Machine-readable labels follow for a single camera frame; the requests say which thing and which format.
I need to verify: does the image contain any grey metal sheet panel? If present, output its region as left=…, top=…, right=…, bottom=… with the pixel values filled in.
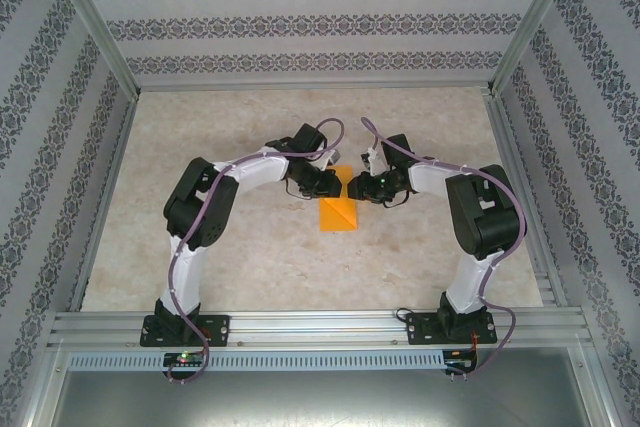
left=49, top=371, right=609, bottom=427

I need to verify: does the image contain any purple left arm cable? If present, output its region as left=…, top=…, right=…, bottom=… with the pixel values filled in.
left=167, top=117, right=347, bottom=386

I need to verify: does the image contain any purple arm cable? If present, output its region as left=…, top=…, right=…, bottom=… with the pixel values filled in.
left=360, top=116, right=530, bottom=383
left=167, top=117, right=347, bottom=386

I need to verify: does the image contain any aluminium side rail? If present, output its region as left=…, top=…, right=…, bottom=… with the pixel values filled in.
left=68, top=94, right=141, bottom=312
left=480, top=86, right=571, bottom=309

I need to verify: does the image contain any aluminium mounting rail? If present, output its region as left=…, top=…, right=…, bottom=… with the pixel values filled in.
left=47, top=310, right=594, bottom=348

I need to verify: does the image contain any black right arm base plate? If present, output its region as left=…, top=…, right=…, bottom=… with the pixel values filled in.
left=405, top=310, right=499, bottom=347

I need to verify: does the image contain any slotted grey cable duct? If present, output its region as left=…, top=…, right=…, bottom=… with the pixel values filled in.
left=67, top=349, right=446, bottom=373

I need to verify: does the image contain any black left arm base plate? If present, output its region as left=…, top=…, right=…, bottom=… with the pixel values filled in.
left=139, top=314, right=232, bottom=348

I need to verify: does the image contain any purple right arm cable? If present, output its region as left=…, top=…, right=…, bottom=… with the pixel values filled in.
left=360, top=116, right=530, bottom=383

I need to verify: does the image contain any aluminium frame post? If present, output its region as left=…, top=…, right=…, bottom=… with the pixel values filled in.
left=17, top=339, right=69, bottom=427
left=582, top=339, right=632, bottom=427
left=488, top=0, right=585, bottom=96
left=42, top=0, right=142, bottom=101

